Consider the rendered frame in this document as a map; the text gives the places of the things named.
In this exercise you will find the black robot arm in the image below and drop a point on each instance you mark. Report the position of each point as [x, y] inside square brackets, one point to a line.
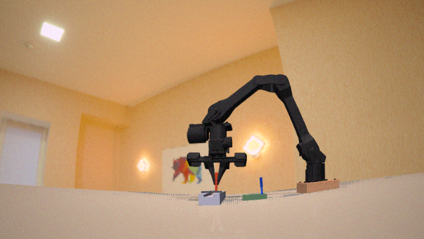
[218, 113]

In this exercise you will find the green rectangular tray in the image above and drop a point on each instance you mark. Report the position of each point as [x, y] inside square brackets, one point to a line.
[254, 196]

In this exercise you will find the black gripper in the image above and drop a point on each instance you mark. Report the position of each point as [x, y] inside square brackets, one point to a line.
[194, 160]

